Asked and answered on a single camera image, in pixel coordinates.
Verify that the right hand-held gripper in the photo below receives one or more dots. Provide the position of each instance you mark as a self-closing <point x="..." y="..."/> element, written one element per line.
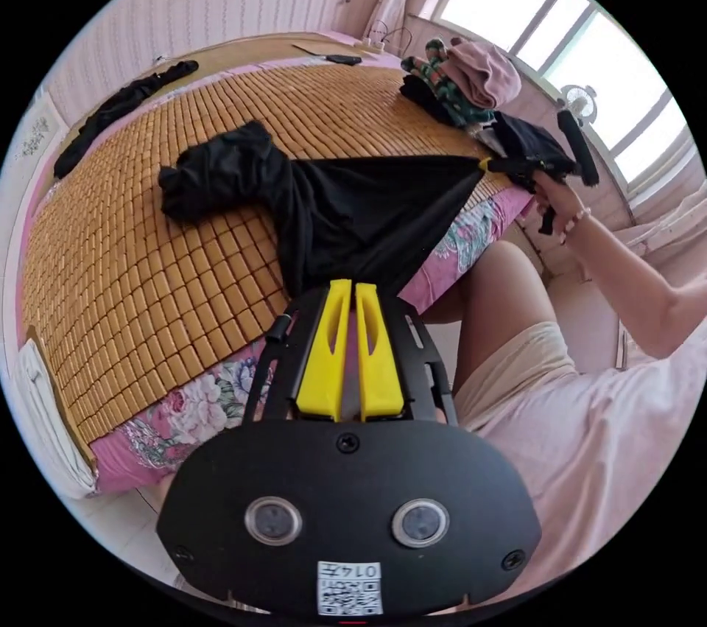
<point x="525" y="168"/>

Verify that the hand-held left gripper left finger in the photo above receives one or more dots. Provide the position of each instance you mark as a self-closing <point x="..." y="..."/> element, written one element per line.
<point x="326" y="356"/>

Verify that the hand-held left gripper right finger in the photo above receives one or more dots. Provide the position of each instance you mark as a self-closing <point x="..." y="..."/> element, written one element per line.
<point x="380" y="362"/>

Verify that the black short sleeve shirt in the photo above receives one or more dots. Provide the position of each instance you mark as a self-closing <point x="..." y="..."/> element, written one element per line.
<point x="342" y="218"/>

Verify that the person's right forearm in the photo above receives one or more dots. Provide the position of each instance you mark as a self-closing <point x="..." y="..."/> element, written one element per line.
<point x="635" y="279"/>

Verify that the person's right hand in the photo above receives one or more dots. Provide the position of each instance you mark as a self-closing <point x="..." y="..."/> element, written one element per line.
<point x="560" y="204"/>

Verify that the pile of clothes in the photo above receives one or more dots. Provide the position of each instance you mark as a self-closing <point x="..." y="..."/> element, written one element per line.
<point x="475" y="74"/>

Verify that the white fan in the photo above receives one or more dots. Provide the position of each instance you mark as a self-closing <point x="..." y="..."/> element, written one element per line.
<point x="580" y="99"/>

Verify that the white power strip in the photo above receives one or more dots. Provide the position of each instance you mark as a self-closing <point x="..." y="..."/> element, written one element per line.
<point x="371" y="43"/>

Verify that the bed with woven mat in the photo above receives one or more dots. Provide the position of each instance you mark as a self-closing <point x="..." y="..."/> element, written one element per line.
<point x="165" y="273"/>

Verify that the person's body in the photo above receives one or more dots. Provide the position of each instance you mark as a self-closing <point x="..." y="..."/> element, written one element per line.
<point x="580" y="444"/>

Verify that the white rolled blanket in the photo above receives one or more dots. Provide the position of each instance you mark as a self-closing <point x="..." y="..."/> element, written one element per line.
<point x="44" y="417"/>

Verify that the long black garment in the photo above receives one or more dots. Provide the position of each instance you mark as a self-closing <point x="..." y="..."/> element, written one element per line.
<point x="110" y="113"/>

